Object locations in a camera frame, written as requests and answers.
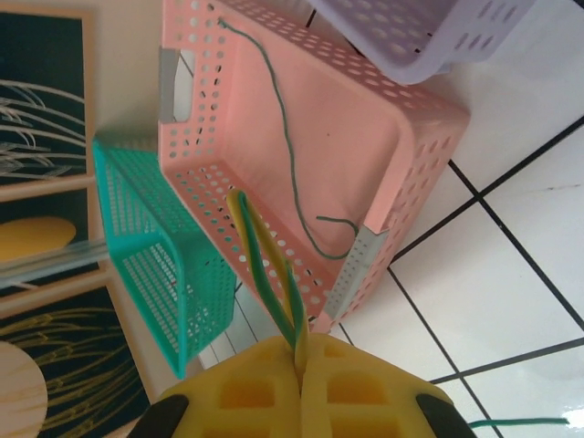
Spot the lavender perforated plastic basket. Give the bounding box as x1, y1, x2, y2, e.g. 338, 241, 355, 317
308, 0, 537, 86

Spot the green cable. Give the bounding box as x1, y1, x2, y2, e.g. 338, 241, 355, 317
469, 416, 570, 430
217, 17, 360, 261

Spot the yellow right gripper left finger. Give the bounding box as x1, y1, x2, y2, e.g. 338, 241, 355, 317
131, 335, 305, 438

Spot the teal perforated plastic basket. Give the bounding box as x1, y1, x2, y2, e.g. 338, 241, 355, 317
92, 131, 238, 382

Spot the pink perforated plastic basket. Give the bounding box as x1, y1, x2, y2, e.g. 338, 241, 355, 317
157, 0, 472, 334

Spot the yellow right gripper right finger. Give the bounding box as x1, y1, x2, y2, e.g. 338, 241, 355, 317
300, 332, 475, 438

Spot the yellow-green striped cable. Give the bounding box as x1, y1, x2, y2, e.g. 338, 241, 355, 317
225, 189, 311, 370

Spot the aluminium frame post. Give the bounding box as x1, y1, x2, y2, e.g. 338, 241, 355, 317
0, 239, 113, 293

